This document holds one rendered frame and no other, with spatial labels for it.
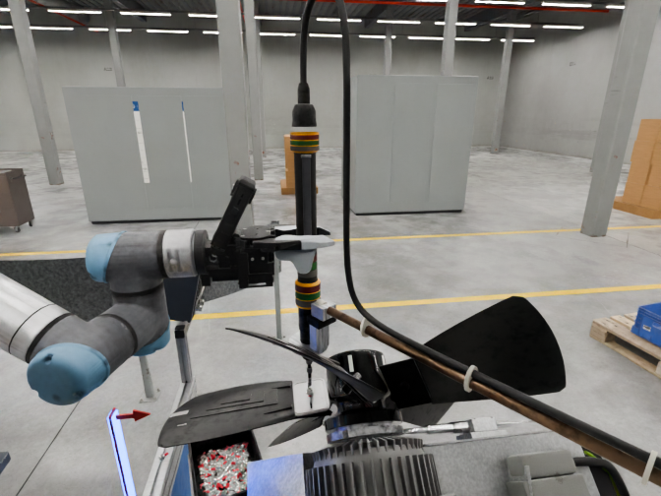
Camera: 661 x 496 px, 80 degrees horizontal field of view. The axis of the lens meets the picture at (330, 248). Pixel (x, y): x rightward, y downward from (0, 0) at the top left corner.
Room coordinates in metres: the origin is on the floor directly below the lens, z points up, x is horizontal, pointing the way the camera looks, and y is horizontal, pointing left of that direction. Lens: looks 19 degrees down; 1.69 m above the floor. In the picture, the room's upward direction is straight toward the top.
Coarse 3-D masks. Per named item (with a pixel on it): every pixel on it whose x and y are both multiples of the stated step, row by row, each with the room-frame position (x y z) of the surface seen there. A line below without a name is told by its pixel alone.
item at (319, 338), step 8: (312, 304) 0.58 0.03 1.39; (328, 304) 0.58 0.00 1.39; (312, 312) 0.58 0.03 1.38; (320, 312) 0.57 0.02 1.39; (312, 320) 0.57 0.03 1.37; (320, 320) 0.57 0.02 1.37; (328, 320) 0.58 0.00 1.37; (312, 328) 0.58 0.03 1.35; (320, 328) 0.56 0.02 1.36; (328, 328) 0.59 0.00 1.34; (296, 336) 0.62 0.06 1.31; (312, 336) 0.58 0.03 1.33; (320, 336) 0.58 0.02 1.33; (328, 336) 0.59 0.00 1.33; (304, 344) 0.59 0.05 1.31; (312, 344) 0.58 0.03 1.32; (320, 344) 0.58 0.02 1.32; (328, 344) 0.59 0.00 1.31; (320, 352) 0.58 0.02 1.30
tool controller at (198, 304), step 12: (168, 288) 1.12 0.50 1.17; (180, 288) 1.13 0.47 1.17; (192, 288) 1.13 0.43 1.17; (204, 288) 1.36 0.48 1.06; (168, 300) 1.12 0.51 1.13; (180, 300) 1.13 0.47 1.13; (192, 300) 1.13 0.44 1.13; (204, 300) 1.21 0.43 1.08; (168, 312) 1.12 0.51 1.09; (180, 312) 1.12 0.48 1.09; (192, 312) 1.13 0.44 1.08
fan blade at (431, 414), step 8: (400, 408) 0.69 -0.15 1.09; (408, 408) 0.70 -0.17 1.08; (416, 408) 0.72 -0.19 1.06; (424, 408) 0.74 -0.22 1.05; (432, 408) 0.76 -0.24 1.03; (440, 408) 0.77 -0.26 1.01; (448, 408) 0.80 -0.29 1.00; (408, 416) 0.71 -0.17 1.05; (416, 416) 0.72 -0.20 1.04; (424, 416) 0.74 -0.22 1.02; (432, 416) 0.76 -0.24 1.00; (440, 416) 0.79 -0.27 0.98; (416, 424) 0.73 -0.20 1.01; (424, 424) 0.75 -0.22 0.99; (432, 424) 0.78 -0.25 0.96
